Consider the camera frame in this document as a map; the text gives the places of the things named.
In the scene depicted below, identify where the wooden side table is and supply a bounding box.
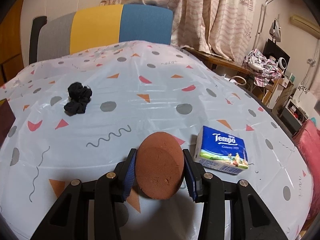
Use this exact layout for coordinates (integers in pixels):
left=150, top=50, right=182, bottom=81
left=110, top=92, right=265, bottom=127
left=185, top=47, right=293, bottom=112

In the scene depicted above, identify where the pile of checked clothes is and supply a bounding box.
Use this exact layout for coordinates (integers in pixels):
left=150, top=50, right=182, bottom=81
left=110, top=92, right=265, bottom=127
left=242, top=49, right=281, bottom=87

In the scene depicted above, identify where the wall air conditioner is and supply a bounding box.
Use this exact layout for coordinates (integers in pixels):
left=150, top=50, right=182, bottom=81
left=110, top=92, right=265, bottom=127
left=290, top=15, right=320, bottom=40

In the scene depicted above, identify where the grey yellow blue chair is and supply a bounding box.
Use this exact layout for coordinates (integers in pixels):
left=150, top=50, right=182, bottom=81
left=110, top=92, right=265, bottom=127
left=29, top=4, right=174, bottom=63

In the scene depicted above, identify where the pink cushion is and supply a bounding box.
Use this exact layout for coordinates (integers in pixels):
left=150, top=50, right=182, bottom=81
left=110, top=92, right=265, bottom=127
left=293, top=120, right=320, bottom=220

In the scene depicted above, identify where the brown makeup sponge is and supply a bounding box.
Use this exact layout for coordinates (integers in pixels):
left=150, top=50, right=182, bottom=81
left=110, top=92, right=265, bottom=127
left=135, top=132, right=184, bottom=200

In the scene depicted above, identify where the pink patterned curtain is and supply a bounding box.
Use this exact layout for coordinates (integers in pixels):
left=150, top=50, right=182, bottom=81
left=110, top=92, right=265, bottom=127
left=100, top=0, right=255, bottom=63

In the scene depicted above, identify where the black scrunchie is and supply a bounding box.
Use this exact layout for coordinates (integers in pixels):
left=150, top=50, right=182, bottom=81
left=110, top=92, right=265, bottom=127
left=64, top=82, right=93, bottom=115

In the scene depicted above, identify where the blue Tempo tissue pack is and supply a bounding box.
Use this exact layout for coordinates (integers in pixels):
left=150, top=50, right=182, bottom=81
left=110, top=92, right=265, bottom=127
left=193, top=126, right=249, bottom=175

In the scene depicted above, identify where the black monitor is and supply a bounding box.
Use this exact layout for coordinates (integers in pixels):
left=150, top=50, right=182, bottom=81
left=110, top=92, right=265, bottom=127
left=263, top=39, right=290, bottom=66

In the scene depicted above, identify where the wooden wardrobe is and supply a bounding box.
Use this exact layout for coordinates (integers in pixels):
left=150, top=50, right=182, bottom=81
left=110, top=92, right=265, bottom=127
left=0, top=0, right=24, bottom=85

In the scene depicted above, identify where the patterned plastic tablecloth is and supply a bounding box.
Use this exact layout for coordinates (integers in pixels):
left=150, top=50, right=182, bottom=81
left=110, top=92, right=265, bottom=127
left=1, top=41, right=313, bottom=239

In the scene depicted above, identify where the white round fan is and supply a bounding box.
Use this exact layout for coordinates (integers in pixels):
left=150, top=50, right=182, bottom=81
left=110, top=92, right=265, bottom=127
left=277, top=57, right=287, bottom=74

